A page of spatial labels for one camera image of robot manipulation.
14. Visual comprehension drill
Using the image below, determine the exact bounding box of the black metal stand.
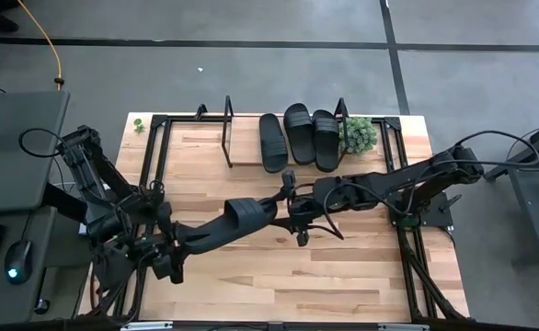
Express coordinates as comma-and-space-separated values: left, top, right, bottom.
483, 114, 539, 268

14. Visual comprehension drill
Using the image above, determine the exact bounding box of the black rubber slide sandal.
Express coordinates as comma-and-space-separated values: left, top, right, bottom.
312, 108, 342, 174
282, 102, 316, 166
177, 197, 280, 257
258, 112, 290, 175

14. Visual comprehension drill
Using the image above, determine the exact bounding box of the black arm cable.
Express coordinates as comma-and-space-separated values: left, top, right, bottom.
407, 130, 539, 217
17, 127, 69, 160

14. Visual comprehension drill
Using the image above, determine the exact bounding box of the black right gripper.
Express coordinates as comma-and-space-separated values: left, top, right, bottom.
268, 168, 320, 248

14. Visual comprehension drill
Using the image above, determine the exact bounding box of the silver metal bracket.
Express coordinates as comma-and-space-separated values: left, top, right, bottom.
120, 321, 175, 331
378, 323, 431, 331

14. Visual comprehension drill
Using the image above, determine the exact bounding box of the dark red cable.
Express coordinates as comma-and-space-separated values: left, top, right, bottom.
304, 222, 346, 241

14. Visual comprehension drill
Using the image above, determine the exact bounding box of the black computer mouse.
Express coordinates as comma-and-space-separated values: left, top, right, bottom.
4, 239, 34, 286

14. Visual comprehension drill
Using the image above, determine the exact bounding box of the yellow cable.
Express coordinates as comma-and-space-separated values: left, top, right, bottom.
16, 0, 64, 91

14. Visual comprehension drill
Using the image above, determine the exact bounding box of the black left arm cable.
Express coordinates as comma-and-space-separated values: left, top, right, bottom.
17, 127, 69, 160

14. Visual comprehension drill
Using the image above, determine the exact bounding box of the wooden shelf with black frame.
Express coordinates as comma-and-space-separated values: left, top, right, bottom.
221, 95, 350, 169

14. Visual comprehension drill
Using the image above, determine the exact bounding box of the small green potted plant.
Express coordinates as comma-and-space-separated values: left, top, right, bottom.
338, 116, 379, 156

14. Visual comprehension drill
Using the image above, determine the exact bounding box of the black aluminium table frame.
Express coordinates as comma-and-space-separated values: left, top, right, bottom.
78, 103, 471, 331

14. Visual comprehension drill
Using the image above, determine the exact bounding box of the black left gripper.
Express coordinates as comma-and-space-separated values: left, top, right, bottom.
142, 200, 209, 285

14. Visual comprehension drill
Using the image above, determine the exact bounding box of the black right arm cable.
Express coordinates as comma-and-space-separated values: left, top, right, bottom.
407, 130, 539, 217

